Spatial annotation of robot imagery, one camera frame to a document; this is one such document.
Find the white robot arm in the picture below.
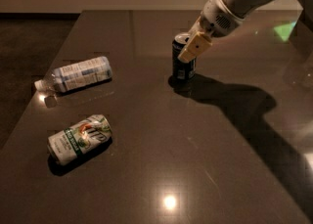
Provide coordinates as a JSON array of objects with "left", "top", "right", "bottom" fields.
[{"left": 178, "top": 0, "right": 313, "bottom": 63}]

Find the clear plastic water bottle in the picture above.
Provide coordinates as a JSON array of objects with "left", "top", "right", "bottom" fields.
[{"left": 34, "top": 56, "right": 112, "bottom": 93}]

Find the white green 7up can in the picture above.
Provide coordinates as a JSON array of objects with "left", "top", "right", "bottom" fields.
[{"left": 47, "top": 114, "right": 112, "bottom": 165}]

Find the blue pepsi can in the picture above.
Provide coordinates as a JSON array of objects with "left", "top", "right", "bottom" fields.
[{"left": 172, "top": 32, "right": 196, "bottom": 81}]

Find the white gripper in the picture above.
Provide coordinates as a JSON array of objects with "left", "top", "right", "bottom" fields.
[{"left": 178, "top": 0, "right": 244, "bottom": 63}]

